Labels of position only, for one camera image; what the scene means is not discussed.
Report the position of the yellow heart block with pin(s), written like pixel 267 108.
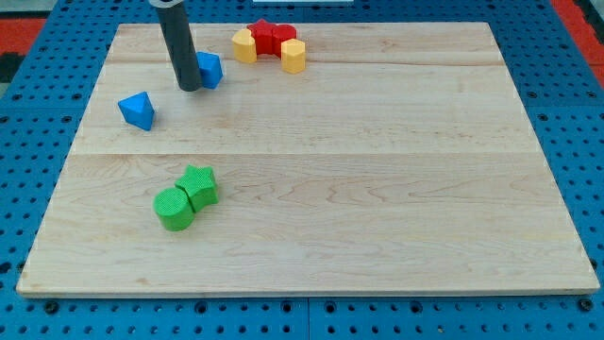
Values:
pixel 244 46

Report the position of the blue triangle block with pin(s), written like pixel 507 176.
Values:
pixel 137 110

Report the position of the light wooden board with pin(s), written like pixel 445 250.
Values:
pixel 401 162

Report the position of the green star block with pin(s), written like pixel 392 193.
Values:
pixel 200 187

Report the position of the yellow hexagon block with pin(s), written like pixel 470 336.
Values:
pixel 293 56

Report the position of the green cylinder block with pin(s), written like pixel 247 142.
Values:
pixel 173 209

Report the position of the red star block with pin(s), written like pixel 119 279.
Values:
pixel 262 32

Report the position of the red cylinder block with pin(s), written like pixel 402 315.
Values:
pixel 281 34

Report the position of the blue cube block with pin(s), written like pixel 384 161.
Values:
pixel 210 69

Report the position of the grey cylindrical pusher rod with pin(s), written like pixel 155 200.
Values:
pixel 175 29

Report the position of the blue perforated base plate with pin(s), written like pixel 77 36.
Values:
pixel 52 53

